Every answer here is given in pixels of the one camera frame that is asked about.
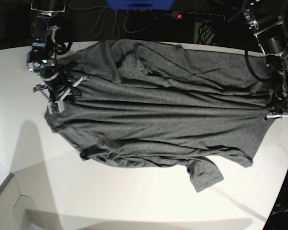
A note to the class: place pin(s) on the blue box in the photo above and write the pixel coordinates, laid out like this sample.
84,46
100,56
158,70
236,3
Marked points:
140,4

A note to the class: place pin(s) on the black power strip red light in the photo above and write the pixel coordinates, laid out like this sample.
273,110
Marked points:
198,16

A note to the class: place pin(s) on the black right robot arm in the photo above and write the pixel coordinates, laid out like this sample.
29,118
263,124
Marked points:
42,58

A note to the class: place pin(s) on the grey t-shirt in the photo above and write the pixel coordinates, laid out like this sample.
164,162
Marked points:
149,104

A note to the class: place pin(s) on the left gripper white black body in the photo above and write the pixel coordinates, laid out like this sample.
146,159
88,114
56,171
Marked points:
277,115

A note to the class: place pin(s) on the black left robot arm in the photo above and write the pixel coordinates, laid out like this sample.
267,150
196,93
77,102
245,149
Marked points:
266,21

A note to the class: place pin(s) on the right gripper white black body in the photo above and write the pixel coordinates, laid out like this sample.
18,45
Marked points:
56,98

